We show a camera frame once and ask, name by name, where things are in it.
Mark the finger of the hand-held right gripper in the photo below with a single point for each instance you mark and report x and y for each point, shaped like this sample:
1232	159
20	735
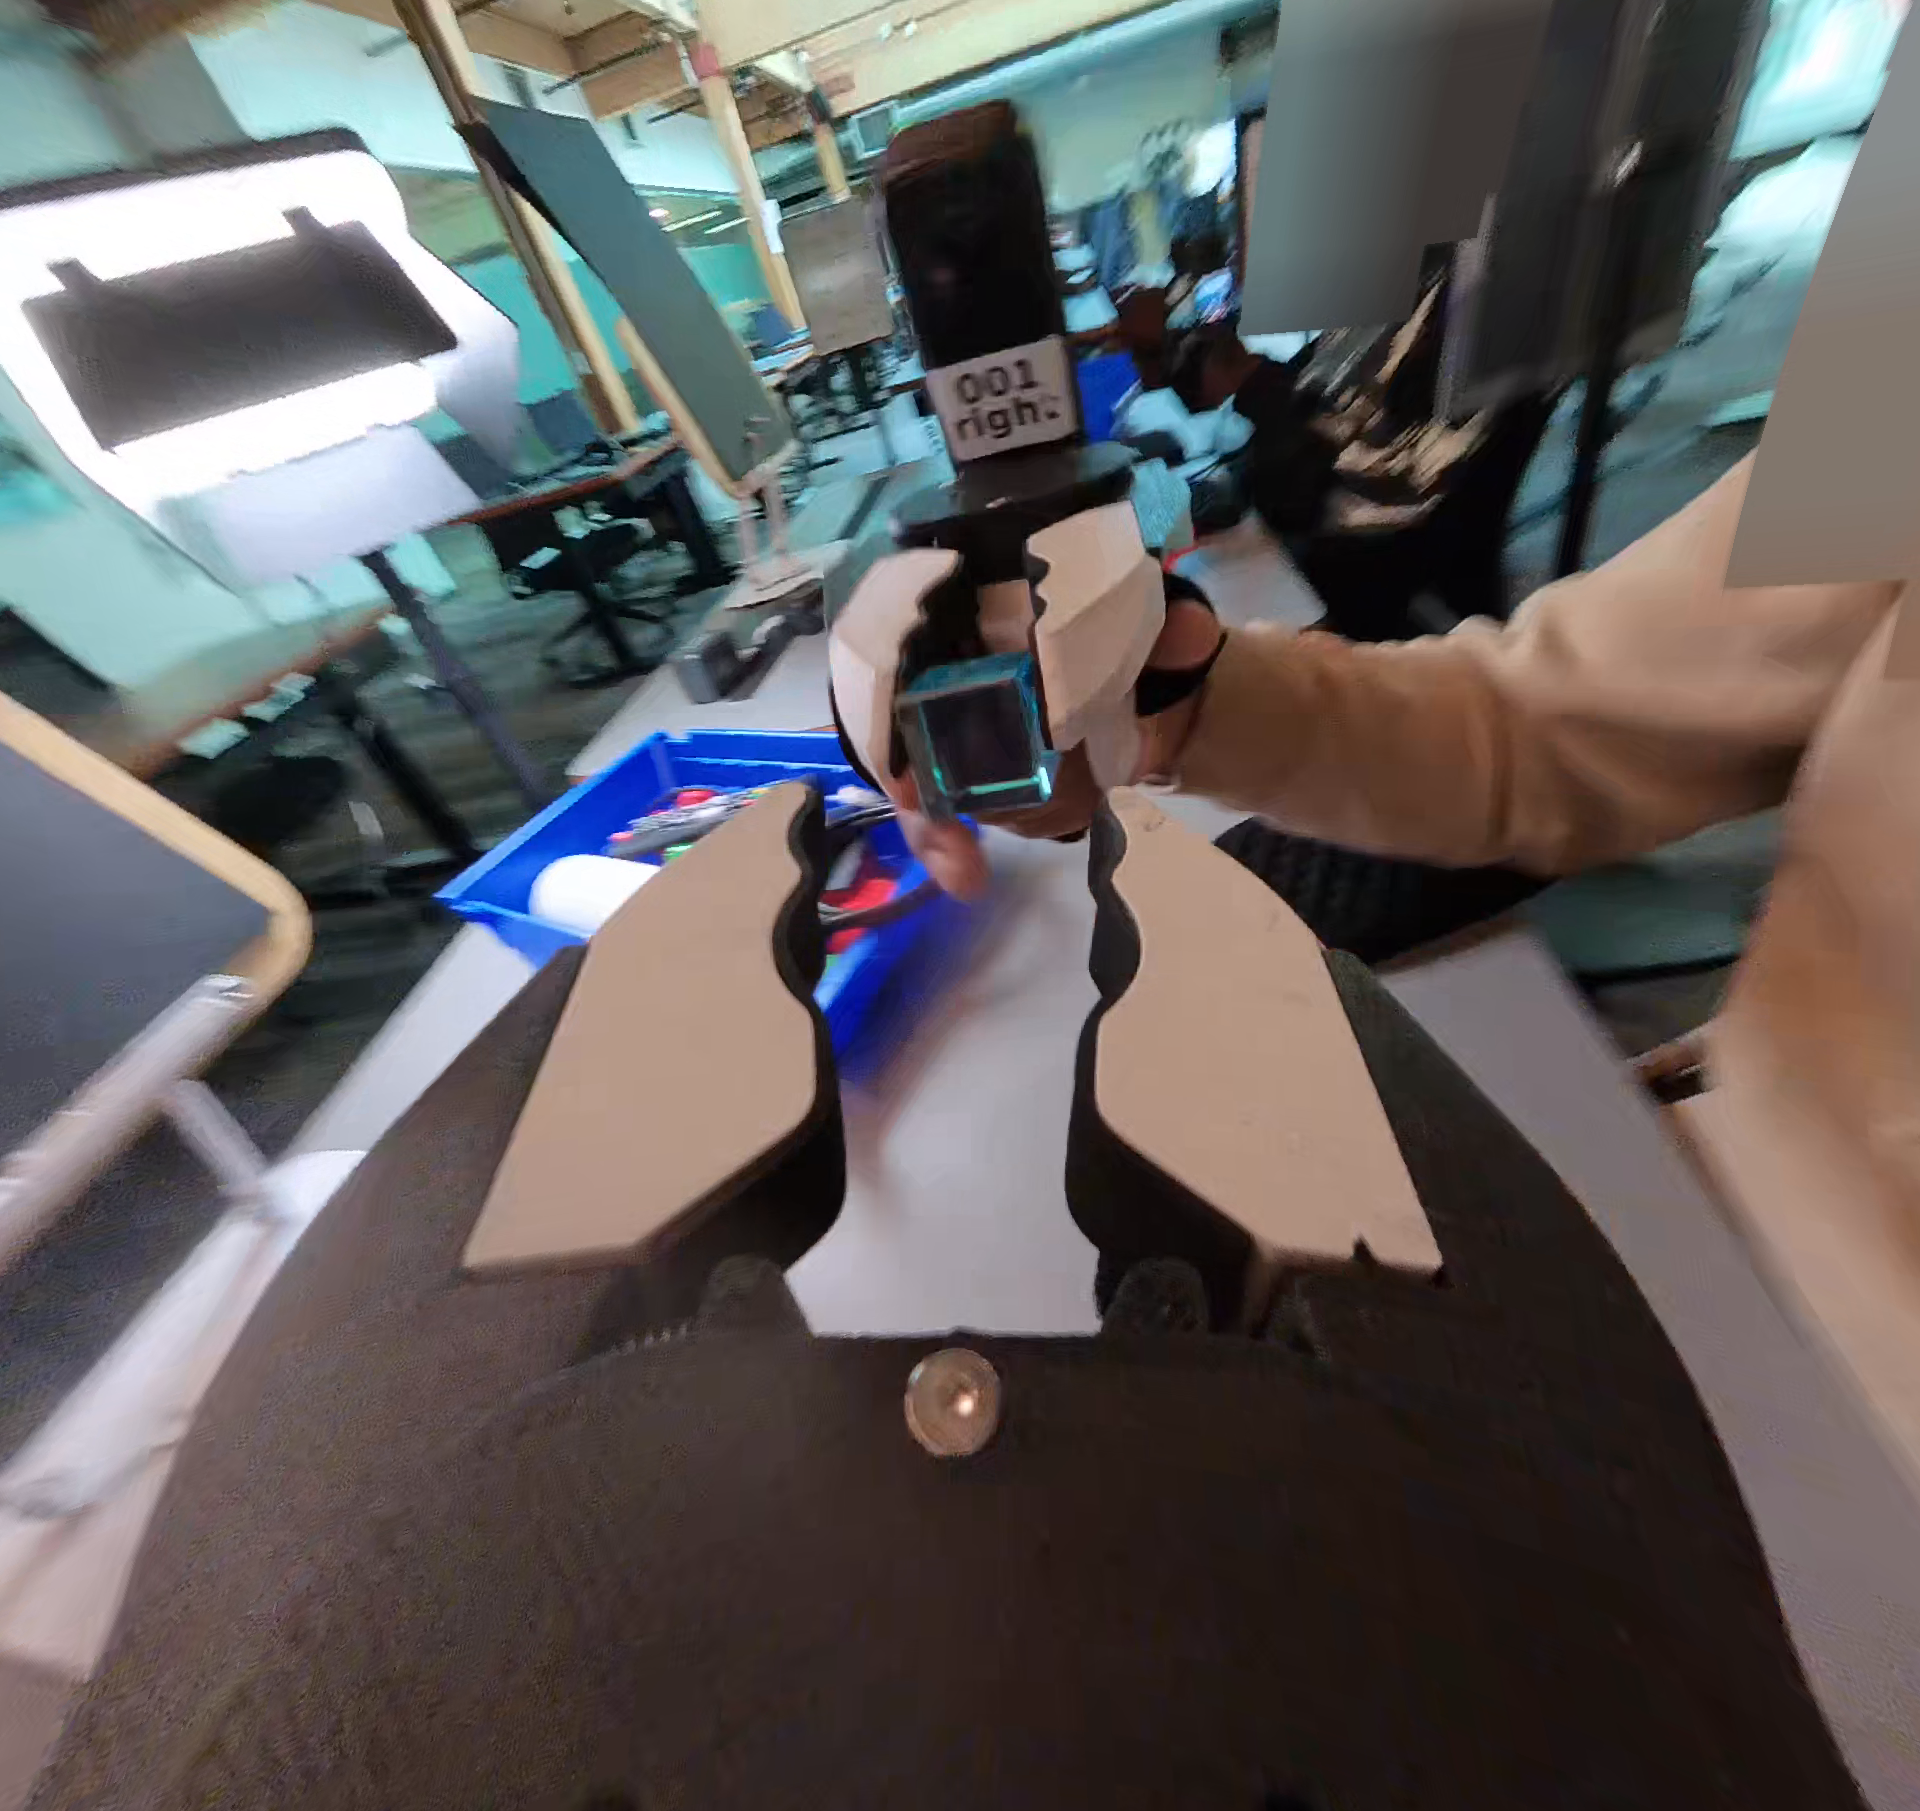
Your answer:
1103	626
867	641

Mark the person's right hand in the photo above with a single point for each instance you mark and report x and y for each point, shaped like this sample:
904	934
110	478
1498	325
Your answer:
941	851

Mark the black ribbed pad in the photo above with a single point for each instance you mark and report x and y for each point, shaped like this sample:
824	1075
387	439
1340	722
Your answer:
1380	889

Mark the black panel on tripod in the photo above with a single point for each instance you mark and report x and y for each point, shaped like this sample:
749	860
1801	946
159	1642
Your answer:
1649	190

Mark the blue storage bin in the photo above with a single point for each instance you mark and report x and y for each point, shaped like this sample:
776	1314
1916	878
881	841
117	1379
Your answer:
1106	392

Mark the clear acrylic cube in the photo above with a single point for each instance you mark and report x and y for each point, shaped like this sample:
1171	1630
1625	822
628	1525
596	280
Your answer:
975	740

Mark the person's right forearm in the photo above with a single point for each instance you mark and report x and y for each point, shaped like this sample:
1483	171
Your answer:
1502	731

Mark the grey standing panel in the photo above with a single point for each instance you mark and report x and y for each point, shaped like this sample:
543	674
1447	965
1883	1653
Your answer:
840	274

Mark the white roll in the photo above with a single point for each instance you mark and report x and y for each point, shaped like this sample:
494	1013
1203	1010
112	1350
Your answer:
593	894

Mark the black panel on white stand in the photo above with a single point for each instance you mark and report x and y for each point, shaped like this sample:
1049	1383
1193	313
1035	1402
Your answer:
90	941

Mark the wooden-top desk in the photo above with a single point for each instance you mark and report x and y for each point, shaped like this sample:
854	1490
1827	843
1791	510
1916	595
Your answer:
570	485

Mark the white softbox light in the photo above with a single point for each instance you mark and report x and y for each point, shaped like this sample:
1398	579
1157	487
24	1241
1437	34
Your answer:
225	424

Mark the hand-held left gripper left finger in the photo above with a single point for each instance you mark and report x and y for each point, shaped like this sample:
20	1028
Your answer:
646	1060

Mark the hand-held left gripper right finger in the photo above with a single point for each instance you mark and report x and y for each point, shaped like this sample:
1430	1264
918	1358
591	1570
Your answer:
1260	1078

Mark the black flag panel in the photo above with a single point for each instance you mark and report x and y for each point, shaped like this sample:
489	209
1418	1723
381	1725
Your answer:
599	221

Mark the black office chair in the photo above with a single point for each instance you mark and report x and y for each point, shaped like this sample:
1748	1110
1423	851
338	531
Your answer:
599	567

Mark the blue plastic bin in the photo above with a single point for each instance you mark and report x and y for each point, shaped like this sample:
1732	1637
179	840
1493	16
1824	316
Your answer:
496	899

